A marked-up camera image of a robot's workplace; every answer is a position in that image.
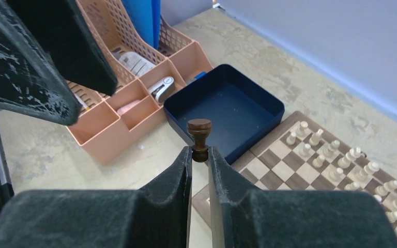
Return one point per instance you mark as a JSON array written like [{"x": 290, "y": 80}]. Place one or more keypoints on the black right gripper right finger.
[{"x": 233, "y": 223}]

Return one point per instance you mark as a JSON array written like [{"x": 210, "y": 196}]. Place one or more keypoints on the wooden chess board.
[{"x": 257, "y": 163}]

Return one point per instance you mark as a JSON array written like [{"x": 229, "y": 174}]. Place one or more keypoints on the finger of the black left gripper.
[
  {"x": 29, "y": 82},
  {"x": 62, "y": 32}
]

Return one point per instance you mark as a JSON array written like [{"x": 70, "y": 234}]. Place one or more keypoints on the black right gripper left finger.
[{"x": 166, "y": 205}]

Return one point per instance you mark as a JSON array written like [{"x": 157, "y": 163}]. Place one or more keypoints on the dark piece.
[{"x": 199, "y": 130}]

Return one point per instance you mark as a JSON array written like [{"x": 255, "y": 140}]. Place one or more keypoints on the row of light chess pieces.
[{"x": 330, "y": 165}]

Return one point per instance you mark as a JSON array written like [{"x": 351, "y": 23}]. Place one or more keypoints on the dark blue tin box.
[{"x": 241, "y": 111}]

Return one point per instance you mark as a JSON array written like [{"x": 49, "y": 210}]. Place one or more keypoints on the orange plastic basket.
[{"x": 108, "y": 125}]

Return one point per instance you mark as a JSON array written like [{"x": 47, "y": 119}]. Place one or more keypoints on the blue folder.
[{"x": 145, "y": 16}]

